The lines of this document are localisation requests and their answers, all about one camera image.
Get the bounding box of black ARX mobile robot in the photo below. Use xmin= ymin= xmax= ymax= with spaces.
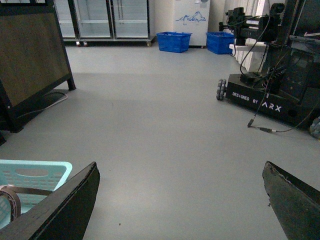
xmin=216 ymin=0 xmax=320 ymax=139

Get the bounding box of light blue plastic basket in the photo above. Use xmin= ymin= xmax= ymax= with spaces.
xmin=0 ymin=159 xmax=73 ymax=229

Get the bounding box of glass door refrigerator cabinet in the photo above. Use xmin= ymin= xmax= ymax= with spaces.
xmin=54 ymin=0 xmax=156 ymax=47

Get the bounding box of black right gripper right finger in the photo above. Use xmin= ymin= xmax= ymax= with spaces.
xmin=262 ymin=161 xmax=320 ymax=240

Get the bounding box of white cabinet with mountain print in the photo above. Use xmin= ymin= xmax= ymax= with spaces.
xmin=173 ymin=0 xmax=211 ymax=48

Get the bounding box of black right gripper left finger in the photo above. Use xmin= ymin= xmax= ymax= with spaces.
xmin=0 ymin=161 xmax=100 ymax=240

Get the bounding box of blue crate left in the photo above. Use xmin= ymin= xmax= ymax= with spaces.
xmin=156 ymin=31 xmax=192 ymax=53

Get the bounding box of blue crate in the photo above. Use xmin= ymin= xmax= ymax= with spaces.
xmin=156 ymin=31 xmax=192 ymax=53
xmin=206 ymin=31 xmax=234 ymax=55

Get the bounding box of blue crate right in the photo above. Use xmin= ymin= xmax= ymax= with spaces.
xmin=206 ymin=31 xmax=234 ymax=55

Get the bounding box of black cable on floor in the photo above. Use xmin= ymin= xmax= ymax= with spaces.
xmin=247 ymin=109 xmax=316 ymax=133

